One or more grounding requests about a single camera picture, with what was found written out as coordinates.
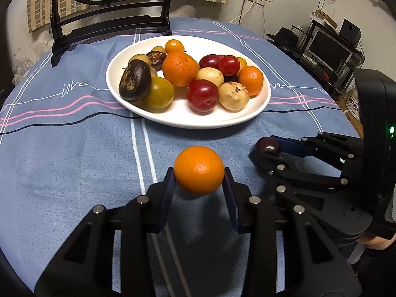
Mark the clear plastic bag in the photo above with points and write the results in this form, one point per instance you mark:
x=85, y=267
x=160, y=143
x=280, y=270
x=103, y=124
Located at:
x=23, y=62

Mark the black speaker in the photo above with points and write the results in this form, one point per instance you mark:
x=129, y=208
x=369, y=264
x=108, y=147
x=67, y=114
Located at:
x=350, y=30

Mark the small dark purple plum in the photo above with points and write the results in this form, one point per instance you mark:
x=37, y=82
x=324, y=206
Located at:
x=268, y=146
x=230, y=79

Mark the white oval plate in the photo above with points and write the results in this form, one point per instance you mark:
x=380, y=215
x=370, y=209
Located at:
x=185, y=119

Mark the black computer monitor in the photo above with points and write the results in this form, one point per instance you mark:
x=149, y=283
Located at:
x=328, y=49

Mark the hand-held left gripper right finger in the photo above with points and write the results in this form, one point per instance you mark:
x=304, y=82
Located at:
x=230, y=195

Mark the person's right hand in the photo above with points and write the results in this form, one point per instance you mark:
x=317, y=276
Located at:
x=374, y=243

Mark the small olive green plum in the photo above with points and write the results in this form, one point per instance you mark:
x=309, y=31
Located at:
x=158, y=49

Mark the dark purple mangosteen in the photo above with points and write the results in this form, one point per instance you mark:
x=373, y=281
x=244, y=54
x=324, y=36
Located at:
x=135, y=81
x=156, y=59

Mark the small orange kumquat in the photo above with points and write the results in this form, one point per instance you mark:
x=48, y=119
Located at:
x=242, y=62
x=174, y=46

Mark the black hat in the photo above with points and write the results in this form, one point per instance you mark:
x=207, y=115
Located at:
x=284, y=38

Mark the round goldfish screen black stand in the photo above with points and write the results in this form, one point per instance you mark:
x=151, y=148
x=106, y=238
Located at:
x=108, y=15

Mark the red cherry tomato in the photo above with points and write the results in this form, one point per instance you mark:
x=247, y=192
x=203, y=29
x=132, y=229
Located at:
x=229, y=65

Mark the blue striped tablecloth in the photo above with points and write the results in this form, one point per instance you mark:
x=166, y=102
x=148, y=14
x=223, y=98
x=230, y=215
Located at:
x=77, y=161

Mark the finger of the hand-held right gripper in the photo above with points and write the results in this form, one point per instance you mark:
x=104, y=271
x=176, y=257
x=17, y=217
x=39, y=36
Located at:
x=297, y=149
x=263, y=164

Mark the white bucket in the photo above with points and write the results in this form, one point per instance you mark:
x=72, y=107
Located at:
x=353, y=103

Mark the tan brown longan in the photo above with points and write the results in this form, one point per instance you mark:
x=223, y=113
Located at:
x=233, y=96
x=140, y=58

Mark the black equipment rack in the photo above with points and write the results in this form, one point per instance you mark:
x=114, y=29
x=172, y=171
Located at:
x=334, y=79

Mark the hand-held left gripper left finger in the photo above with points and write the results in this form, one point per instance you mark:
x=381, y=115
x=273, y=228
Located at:
x=167, y=191

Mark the orange mandarin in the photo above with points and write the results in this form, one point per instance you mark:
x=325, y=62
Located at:
x=199, y=170
x=180, y=69
x=250, y=80

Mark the pale yellow plum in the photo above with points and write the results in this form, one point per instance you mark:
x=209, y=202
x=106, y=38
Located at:
x=210, y=76

